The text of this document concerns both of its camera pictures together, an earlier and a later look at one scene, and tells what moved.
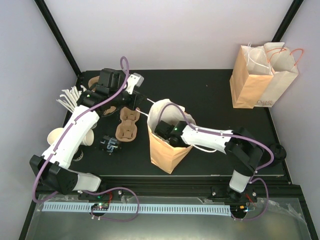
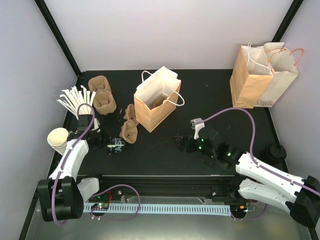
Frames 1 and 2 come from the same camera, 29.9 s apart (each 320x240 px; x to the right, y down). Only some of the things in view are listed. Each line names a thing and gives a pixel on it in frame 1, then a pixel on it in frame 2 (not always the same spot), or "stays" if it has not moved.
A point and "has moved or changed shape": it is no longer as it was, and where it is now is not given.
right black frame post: (286, 23) stays
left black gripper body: (116, 102) to (100, 139)
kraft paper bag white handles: (165, 156) to (157, 97)
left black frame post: (59, 36) stays
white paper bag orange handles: (285, 71) stays
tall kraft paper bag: (252, 73) stays
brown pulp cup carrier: (127, 130) has moved or changed shape
